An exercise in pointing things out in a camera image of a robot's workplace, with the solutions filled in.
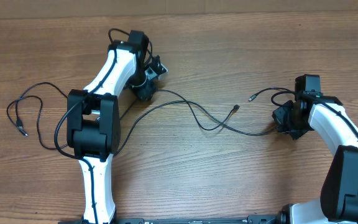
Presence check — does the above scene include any black cable two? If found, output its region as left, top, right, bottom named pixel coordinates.
left=115, top=86, right=296, bottom=156

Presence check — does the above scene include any black cable three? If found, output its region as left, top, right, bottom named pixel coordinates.
left=118, top=89, right=241, bottom=131

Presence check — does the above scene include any black cable one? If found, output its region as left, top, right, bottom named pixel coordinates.
left=6, top=82, right=70, bottom=151

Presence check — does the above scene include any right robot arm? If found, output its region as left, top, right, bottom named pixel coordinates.
left=272, top=74, right=358, bottom=223

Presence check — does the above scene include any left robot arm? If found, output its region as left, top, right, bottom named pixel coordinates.
left=62, top=30, right=167, bottom=223

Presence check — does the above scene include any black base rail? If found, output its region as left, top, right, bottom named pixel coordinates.
left=57, top=214, right=291, bottom=224

